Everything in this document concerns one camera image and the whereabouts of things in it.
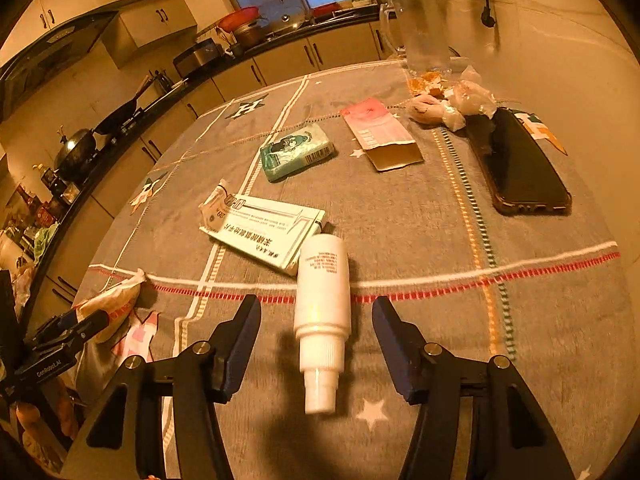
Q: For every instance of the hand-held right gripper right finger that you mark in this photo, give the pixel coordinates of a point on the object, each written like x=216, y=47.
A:
x=395, y=345

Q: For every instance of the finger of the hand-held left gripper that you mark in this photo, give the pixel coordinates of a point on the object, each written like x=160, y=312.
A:
x=67, y=318
x=92, y=329

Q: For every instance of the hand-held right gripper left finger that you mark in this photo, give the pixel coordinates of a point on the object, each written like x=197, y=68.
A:
x=240, y=340

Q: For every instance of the red white plastic bag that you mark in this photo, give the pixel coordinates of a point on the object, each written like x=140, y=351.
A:
x=117, y=300

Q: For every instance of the white spray bottle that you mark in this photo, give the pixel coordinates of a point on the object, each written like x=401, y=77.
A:
x=320, y=300

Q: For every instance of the white medicine box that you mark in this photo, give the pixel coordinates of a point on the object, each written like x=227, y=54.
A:
x=260, y=232

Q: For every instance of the green tissue packet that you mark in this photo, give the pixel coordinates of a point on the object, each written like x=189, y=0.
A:
x=295, y=152

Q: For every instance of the pink box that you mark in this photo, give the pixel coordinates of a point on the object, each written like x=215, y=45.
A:
x=382, y=130

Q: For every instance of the red print plastic wrapper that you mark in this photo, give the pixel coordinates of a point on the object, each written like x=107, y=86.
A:
x=475, y=95

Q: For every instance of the person's left hand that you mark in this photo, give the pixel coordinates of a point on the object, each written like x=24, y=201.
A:
x=30, y=417

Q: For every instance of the pink paper scrap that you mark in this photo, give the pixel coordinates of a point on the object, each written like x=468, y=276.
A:
x=137, y=335

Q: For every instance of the green vegetable bag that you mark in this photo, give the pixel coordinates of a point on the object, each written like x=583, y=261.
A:
x=45, y=239

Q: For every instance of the grey tablecloth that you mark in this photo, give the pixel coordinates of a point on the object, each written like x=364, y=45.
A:
x=425, y=260

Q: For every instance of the cluster of condiment bottles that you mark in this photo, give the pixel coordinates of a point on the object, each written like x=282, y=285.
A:
x=40, y=200

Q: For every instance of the lidded cooking pot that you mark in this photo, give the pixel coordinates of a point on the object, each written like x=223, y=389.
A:
x=75, y=155

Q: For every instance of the black wok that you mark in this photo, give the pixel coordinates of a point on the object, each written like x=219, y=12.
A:
x=120, y=117

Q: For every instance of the black smartphone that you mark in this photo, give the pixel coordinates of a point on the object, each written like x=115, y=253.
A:
x=522, y=165

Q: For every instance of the black kitchen countertop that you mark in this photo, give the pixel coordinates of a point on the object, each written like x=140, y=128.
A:
x=165, y=104

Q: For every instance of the round crumpled plastic wrapper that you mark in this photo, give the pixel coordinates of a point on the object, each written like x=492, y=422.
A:
x=427, y=109

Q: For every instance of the small metal kettle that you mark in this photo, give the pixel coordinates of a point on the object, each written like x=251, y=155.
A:
x=161, y=81

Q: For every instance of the range hood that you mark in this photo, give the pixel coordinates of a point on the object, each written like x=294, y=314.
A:
x=50, y=60

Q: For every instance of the orange peel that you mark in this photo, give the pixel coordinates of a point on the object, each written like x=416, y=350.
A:
x=427, y=85

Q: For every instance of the lower kitchen cabinets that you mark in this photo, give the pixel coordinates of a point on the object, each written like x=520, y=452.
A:
x=280, y=60

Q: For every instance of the kitchen cabinets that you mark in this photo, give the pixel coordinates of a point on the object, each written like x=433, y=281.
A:
x=150, y=25
x=280, y=60

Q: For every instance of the steel kitchen appliance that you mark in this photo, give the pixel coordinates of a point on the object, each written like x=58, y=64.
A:
x=197, y=57

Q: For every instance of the upper kitchen cabinets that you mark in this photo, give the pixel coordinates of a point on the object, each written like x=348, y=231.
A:
x=150, y=25

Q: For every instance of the metal pot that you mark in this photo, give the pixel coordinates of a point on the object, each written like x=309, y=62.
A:
x=247, y=34

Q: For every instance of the glass mug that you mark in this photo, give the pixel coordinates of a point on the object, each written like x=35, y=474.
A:
x=422, y=35

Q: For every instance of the red basin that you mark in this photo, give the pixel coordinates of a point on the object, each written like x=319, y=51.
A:
x=239, y=17

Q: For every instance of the red plastic tray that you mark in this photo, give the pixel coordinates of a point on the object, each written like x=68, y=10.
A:
x=325, y=10

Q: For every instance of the sink faucet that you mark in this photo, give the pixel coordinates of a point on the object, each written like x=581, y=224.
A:
x=300, y=0

